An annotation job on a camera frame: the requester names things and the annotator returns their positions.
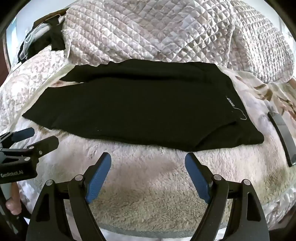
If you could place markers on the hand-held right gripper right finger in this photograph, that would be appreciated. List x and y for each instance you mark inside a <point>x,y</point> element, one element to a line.
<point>197,179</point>

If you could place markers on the quilted grey-pink bedspread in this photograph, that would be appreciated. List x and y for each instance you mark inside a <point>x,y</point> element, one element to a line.
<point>143,30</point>

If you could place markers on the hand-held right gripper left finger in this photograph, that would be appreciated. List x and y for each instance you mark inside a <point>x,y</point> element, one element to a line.
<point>98,179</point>

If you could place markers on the person's left hand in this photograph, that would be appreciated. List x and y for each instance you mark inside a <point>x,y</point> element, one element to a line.
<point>14,205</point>

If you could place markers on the white cloth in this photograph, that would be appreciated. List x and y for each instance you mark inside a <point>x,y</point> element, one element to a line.
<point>38,31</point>

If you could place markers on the pile of black clothes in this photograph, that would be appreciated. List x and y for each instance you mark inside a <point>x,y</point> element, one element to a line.
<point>56,34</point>

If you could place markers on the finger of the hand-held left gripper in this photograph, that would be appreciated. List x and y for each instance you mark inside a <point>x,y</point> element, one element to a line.
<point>23,135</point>
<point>46,144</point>

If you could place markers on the cream floral fleece blanket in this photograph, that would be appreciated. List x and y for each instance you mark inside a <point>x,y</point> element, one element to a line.
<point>148,185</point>

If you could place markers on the black pants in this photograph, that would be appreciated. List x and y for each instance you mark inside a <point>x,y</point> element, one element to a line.
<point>143,104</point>

